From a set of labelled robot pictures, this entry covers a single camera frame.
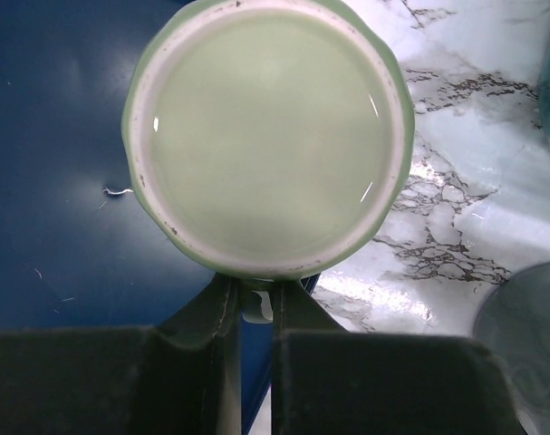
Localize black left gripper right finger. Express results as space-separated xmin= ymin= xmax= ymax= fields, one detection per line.
xmin=270 ymin=282 xmax=523 ymax=434

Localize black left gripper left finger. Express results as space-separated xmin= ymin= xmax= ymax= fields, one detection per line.
xmin=0 ymin=275 xmax=242 ymax=434

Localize dark grey mug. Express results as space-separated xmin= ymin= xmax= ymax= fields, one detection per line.
xmin=472 ymin=263 xmax=550 ymax=434

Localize light green mug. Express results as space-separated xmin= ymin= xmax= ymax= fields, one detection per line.
xmin=121 ymin=1 xmax=414 ymax=324

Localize dark blue tray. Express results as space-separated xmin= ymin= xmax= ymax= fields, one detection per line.
xmin=0 ymin=0 xmax=321 ymax=435

